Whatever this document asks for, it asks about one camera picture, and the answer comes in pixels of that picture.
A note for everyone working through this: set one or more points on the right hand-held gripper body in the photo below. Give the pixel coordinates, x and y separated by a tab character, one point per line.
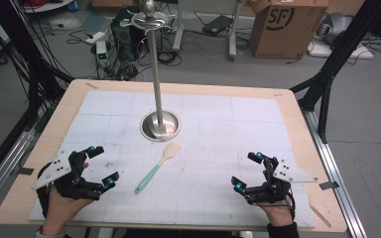
291	173

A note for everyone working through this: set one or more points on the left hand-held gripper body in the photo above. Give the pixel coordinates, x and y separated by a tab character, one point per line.
59	167

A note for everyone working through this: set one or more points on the steel utensil stand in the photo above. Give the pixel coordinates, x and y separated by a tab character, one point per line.
159	99

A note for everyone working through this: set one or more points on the person's left hand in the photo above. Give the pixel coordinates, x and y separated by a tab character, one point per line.
61	206

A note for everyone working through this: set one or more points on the person's right hand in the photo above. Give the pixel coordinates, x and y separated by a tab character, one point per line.
278	211

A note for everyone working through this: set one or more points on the black tape piece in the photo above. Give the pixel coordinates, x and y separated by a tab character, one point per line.
25	171

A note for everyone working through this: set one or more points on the grey tape piece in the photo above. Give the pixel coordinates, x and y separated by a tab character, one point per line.
329	185

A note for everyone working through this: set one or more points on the white grid mat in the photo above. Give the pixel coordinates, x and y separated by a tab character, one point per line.
195	185

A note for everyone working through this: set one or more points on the thin wooden stick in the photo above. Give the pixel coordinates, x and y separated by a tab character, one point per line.
320	215

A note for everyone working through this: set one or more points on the wooden table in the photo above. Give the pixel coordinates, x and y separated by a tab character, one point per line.
296	119

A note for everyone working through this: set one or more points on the brown tape piece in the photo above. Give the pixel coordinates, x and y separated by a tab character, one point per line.
91	86

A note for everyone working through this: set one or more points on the white device with green display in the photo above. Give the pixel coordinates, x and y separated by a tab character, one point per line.
101	53

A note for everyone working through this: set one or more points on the white power strip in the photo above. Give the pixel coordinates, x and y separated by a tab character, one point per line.
95	37

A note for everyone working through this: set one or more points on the black computer tower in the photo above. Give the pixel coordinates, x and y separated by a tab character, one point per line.
125	36

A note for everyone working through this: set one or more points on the white stand leg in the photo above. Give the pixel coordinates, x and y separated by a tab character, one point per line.
234	36
178	29

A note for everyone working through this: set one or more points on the cardboard box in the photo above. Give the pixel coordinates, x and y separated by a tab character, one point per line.
284	29

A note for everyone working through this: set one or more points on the white floor board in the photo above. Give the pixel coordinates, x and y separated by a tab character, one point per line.
344	52

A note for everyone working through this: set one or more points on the flat black device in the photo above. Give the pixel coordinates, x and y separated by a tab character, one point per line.
217	24

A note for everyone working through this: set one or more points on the grey helmet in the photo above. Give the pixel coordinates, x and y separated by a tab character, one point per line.
335	26

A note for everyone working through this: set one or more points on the round white table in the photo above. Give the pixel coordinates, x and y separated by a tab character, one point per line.
46	6

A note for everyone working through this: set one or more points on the aluminium rail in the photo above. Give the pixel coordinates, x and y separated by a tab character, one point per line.
3	172
337	172

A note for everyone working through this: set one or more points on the black metal frame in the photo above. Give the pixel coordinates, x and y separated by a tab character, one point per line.
340	49
29	59

